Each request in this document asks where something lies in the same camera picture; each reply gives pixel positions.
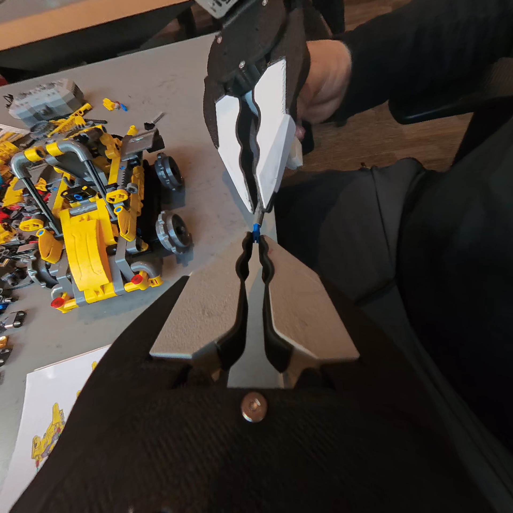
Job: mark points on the pile of loose toy bricks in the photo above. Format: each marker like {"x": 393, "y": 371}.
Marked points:
{"x": 16, "y": 224}

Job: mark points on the small black toy pin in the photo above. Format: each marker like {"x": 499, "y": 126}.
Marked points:
{"x": 149, "y": 126}

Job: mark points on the person's right hand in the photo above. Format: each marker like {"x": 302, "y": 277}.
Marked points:
{"x": 325, "y": 80}

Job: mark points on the small blue toy pin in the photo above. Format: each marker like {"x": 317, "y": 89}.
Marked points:
{"x": 255, "y": 232}

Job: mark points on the person's right forearm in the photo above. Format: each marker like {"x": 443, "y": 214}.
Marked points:
{"x": 425, "y": 56}

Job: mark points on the person's black clothing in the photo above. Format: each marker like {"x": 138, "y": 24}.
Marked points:
{"x": 433, "y": 280}

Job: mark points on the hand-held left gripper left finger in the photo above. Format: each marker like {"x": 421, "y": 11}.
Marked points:
{"x": 208, "y": 317}

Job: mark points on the yellow toy brick vehicle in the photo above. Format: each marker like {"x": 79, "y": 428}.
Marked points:
{"x": 104, "y": 224}

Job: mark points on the small yellow toy panel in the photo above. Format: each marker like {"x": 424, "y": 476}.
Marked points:
{"x": 111, "y": 104}

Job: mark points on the wooden background table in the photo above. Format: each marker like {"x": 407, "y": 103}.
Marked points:
{"x": 80, "y": 20}

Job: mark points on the grey toy battery hub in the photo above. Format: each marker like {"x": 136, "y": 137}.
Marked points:
{"x": 46, "y": 100}

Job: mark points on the small grey toy connector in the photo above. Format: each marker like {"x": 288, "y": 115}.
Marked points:
{"x": 259, "y": 216}

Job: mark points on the toy brick instruction booklet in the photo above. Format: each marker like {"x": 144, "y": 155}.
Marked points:
{"x": 48, "y": 417}

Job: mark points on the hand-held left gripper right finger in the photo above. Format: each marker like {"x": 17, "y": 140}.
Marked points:
{"x": 309, "y": 321}

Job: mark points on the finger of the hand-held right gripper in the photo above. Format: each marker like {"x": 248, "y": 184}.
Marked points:
{"x": 232, "y": 144}
{"x": 272, "y": 120}

